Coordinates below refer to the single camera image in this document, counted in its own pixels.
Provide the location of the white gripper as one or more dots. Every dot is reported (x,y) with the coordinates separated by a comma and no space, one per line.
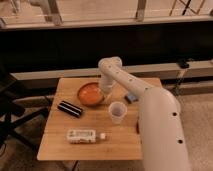
(106,85)

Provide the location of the orange ceramic bowl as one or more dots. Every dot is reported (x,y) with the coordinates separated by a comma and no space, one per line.
(90,95)

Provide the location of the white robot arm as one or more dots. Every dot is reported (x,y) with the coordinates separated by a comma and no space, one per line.
(163,143)

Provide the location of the clear plastic cup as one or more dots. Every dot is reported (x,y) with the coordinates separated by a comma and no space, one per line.
(117,112)

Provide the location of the black rectangular box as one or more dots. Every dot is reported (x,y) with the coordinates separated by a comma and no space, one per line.
(70,109)

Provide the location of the white plastic bottle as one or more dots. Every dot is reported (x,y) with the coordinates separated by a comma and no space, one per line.
(76,136)

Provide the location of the black office chair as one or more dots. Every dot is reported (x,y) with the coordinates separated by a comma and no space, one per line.
(12,112)

